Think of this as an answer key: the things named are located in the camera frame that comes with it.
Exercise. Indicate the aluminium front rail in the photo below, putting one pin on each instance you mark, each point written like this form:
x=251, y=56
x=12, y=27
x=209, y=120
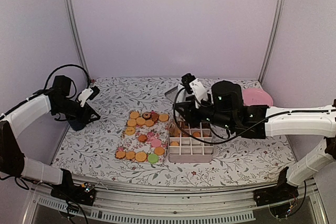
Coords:
x=118, y=202

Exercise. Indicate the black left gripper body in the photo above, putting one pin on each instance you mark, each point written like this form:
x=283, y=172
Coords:
x=83, y=116

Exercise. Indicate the aluminium corner post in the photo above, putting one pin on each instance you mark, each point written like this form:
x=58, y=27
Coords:
x=271, y=41
x=75, y=33

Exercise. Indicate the floral cookie tray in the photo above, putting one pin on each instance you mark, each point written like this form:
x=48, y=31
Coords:
x=138, y=133

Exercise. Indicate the pink divided cookie tin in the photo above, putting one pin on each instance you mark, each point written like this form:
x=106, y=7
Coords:
x=192, y=146

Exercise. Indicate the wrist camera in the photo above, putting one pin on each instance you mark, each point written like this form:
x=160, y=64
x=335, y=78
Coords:
x=194, y=87
x=87, y=94

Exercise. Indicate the aluminium left corner post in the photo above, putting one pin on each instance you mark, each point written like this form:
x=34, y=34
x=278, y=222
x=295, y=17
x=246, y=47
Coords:
x=75, y=33

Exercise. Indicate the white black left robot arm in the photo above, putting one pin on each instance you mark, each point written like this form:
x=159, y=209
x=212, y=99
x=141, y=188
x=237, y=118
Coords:
x=26, y=119

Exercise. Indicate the green round cookie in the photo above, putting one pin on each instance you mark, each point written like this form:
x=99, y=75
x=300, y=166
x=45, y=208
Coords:
x=153, y=158

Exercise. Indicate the dark blue cup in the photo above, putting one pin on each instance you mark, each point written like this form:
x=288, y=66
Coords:
x=76, y=125

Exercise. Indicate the pink plastic plate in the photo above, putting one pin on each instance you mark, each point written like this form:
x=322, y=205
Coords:
x=256, y=96

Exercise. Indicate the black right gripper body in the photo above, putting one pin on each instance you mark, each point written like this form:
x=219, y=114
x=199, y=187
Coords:
x=190, y=115

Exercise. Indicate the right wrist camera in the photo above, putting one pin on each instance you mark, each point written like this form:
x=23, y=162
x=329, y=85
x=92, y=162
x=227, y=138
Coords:
x=194, y=87

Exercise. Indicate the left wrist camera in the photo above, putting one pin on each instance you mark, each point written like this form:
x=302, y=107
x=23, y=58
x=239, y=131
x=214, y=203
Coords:
x=87, y=94

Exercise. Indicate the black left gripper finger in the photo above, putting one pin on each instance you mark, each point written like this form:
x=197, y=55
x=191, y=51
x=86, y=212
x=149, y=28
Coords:
x=90, y=120
x=91, y=113

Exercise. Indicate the dotted tan sandwich cookie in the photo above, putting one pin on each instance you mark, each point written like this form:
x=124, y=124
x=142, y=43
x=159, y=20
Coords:
x=140, y=156

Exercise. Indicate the silver metal tin lid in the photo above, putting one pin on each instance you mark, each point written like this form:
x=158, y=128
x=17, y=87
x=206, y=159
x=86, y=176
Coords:
x=171, y=93

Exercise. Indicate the chocolate sprinkled donut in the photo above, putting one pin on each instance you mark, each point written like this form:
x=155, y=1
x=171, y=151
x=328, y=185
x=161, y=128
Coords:
x=146, y=115

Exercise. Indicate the aluminium right corner post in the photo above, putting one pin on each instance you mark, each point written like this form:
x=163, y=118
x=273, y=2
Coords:
x=271, y=41

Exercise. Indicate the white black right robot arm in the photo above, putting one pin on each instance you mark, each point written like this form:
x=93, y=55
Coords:
x=224, y=107

